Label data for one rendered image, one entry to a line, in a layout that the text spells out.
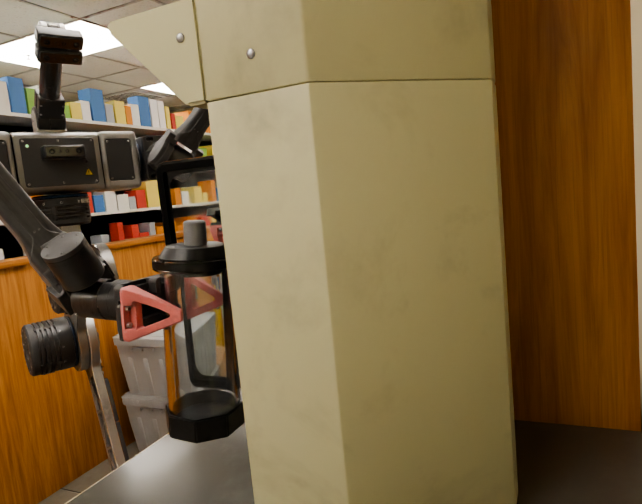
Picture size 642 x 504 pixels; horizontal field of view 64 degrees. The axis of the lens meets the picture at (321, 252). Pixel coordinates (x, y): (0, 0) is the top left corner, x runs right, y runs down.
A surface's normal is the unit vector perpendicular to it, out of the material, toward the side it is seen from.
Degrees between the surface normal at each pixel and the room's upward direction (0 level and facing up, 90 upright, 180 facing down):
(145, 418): 96
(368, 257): 90
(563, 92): 90
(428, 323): 90
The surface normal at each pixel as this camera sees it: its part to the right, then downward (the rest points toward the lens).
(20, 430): 0.91, -0.04
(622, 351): -0.41, 0.15
